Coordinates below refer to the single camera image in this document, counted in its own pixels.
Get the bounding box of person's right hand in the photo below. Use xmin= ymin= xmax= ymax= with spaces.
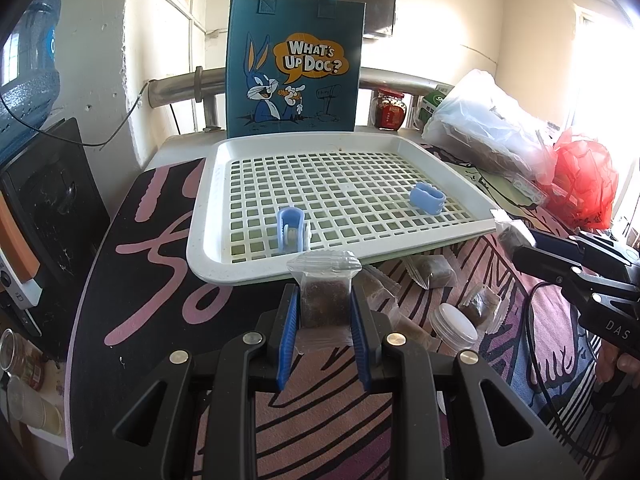
xmin=595 ymin=342 xmax=632 ymax=386

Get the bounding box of metal bed rail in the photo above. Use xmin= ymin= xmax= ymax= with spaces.
xmin=148 ymin=66 xmax=451 ymax=136

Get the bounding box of black wall television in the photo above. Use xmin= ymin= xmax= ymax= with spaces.
xmin=290 ymin=0 xmax=400 ymax=39

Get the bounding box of brown snack packet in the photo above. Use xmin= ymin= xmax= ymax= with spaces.
xmin=357 ymin=267 xmax=401 ymax=318
xmin=404 ymin=252 xmax=458 ymax=290
xmin=457 ymin=285 xmax=502 ymax=341
xmin=287 ymin=250 xmax=361 ymax=356
xmin=387 ymin=305 xmax=443 ymax=356
xmin=492 ymin=210 xmax=538 ymax=252

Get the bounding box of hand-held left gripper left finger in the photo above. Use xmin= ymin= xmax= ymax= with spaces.
xmin=60 ymin=282 xmax=302 ymax=480

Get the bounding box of green box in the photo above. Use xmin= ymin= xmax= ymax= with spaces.
xmin=415 ymin=87 xmax=451 ymax=128

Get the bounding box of white perforated plastic tray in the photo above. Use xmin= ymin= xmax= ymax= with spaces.
xmin=186 ymin=137 xmax=506 ymax=287

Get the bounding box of light blue clip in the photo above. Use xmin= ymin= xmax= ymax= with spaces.
xmin=410 ymin=182 xmax=446 ymax=213

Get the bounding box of blue water jug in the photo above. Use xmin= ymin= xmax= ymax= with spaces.
xmin=0 ymin=0 xmax=62 ymax=133

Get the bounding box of round clear container white lid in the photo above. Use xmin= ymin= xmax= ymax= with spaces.
xmin=431 ymin=304 xmax=480 ymax=356

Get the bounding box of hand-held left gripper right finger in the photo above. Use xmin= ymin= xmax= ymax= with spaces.
xmin=350 ymin=285 xmax=586 ymax=480

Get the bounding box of red sauce jar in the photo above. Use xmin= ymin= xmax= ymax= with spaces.
xmin=371 ymin=88 xmax=407 ymax=129

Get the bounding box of black water dispenser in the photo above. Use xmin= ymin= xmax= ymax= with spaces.
xmin=0 ymin=117 xmax=111 ymax=336

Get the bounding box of clear plastic bag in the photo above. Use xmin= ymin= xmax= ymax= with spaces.
xmin=421 ymin=69 xmax=558 ymax=183

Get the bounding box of white blister pack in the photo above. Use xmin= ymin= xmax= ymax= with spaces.
xmin=510 ymin=180 xmax=547 ymax=207

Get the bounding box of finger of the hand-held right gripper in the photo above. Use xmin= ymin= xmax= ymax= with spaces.
xmin=511 ymin=245 xmax=598 ymax=292
xmin=525 ymin=227 xmax=601 ymax=262

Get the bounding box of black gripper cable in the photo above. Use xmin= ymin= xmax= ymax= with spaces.
xmin=527 ymin=280 xmax=640 ymax=466

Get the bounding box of red plastic bag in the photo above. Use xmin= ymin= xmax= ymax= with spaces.
xmin=542 ymin=127 xmax=621 ymax=231

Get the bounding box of blue clip with white flower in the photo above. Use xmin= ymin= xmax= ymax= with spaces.
xmin=276 ymin=207 xmax=311 ymax=254

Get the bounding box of thin black wall cable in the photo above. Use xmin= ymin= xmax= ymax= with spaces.
xmin=0 ymin=80 xmax=151 ymax=148

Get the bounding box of stack of plastic cups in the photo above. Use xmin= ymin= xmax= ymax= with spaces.
xmin=5 ymin=375 xmax=63 ymax=436

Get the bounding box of glass jar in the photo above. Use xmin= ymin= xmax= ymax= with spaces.
xmin=0 ymin=329 xmax=43 ymax=391

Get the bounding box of blue cartoon tote bag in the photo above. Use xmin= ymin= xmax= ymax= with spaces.
xmin=225 ymin=0 xmax=367 ymax=139

